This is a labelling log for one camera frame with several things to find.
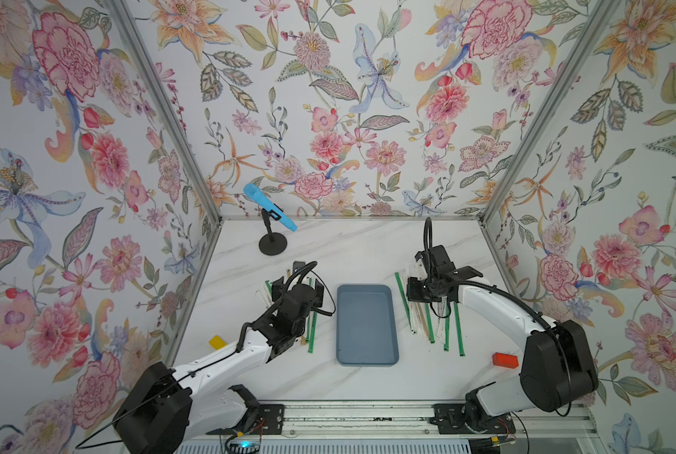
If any green straw group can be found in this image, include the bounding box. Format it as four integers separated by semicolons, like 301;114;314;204
308;312;318;354
453;303;466;358
394;272;414;332

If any blue-grey storage tray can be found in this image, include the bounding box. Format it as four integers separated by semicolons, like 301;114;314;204
336;284;400;367

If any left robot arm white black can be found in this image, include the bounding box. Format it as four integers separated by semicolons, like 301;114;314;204
112;261;325;453

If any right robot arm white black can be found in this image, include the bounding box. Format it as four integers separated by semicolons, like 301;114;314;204
407;246;599;432

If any brown straw right group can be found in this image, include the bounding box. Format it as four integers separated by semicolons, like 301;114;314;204
415;303;431;340

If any yellow block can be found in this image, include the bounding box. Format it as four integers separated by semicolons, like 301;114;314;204
209;336;228;351

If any black round microphone stand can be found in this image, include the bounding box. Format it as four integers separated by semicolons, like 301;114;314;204
259;208;288;257

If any red block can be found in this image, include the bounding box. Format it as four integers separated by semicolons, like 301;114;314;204
492;353;519;370

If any blue microphone on stand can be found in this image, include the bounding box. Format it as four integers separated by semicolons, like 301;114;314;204
243;183;298;232

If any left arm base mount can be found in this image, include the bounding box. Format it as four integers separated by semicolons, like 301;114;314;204
208;404;285;435

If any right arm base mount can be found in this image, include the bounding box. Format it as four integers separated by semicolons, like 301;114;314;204
429;403;516;435

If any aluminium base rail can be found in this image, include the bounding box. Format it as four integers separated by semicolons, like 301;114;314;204
116;401;594;441

